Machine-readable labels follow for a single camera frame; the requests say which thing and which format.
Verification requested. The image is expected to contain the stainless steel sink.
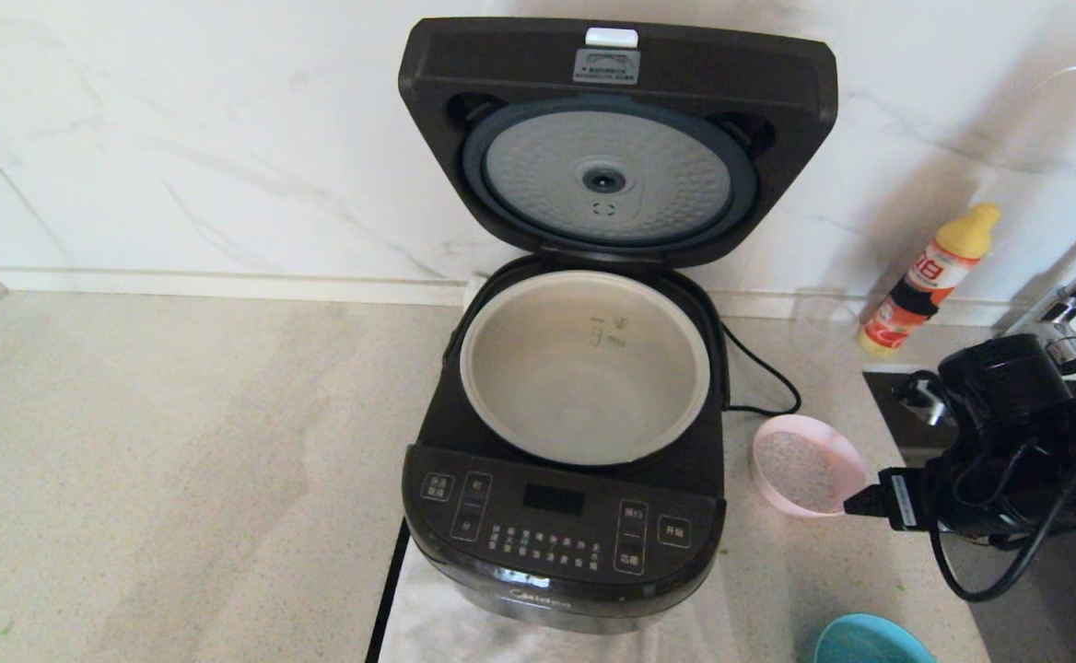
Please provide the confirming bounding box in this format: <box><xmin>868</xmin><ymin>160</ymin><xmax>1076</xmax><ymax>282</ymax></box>
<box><xmin>861</xmin><ymin>371</ymin><xmax>1076</xmax><ymax>663</ymax></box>

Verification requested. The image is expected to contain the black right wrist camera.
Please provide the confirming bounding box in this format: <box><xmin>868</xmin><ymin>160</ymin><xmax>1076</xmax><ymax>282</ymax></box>
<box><xmin>895</xmin><ymin>370</ymin><xmax>954</xmax><ymax>427</ymax></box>

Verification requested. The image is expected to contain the black strip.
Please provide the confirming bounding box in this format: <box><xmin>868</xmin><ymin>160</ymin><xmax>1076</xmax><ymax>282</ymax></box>
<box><xmin>365</xmin><ymin>518</ymin><xmax>410</xmax><ymax>663</ymax></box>

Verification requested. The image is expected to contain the white translucent mat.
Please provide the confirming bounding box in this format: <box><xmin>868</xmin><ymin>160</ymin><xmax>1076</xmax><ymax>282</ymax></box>
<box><xmin>379</xmin><ymin>543</ymin><xmax>741</xmax><ymax>663</ymax></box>

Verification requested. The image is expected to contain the grey inner pot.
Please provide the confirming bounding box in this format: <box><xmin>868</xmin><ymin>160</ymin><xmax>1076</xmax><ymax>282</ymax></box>
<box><xmin>457</xmin><ymin>268</ymin><xmax>713</xmax><ymax>469</ymax></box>

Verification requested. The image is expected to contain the black rice cooker base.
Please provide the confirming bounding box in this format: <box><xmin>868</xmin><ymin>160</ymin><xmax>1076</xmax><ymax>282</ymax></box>
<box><xmin>399</xmin><ymin>256</ymin><xmax>731</xmax><ymax>637</ymax></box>

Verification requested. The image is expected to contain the clear plastic measuring cup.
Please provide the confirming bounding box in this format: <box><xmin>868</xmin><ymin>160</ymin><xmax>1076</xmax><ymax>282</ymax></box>
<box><xmin>790</xmin><ymin>292</ymin><xmax>860</xmax><ymax>355</ymax></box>

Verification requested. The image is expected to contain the white raw rice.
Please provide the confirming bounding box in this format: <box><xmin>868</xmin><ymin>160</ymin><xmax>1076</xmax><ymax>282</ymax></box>
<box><xmin>755</xmin><ymin>430</ymin><xmax>841</xmax><ymax>511</ymax></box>

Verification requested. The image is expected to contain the pink plastic bowl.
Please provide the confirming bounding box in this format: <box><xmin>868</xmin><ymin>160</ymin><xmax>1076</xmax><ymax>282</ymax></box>
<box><xmin>750</xmin><ymin>413</ymin><xmax>870</xmax><ymax>518</ymax></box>

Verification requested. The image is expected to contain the teal plastic bowl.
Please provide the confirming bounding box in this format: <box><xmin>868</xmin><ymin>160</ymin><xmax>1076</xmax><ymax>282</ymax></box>
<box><xmin>812</xmin><ymin>612</ymin><xmax>937</xmax><ymax>663</ymax></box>

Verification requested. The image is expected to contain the black power cord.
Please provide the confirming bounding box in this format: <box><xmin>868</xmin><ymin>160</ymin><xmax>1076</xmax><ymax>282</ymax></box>
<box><xmin>717</xmin><ymin>320</ymin><xmax>802</xmax><ymax>416</ymax></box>

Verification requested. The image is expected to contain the black rice cooker lid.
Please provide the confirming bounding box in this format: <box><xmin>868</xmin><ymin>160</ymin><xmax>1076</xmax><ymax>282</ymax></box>
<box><xmin>397</xmin><ymin>16</ymin><xmax>840</xmax><ymax>271</ymax></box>

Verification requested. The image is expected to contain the yellow capped detergent bottle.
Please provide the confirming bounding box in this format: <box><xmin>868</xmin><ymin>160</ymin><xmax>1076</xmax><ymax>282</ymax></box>
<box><xmin>858</xmin><ymin>203</ymin><xmax>1002</xmax><ymax>359</ymax></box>

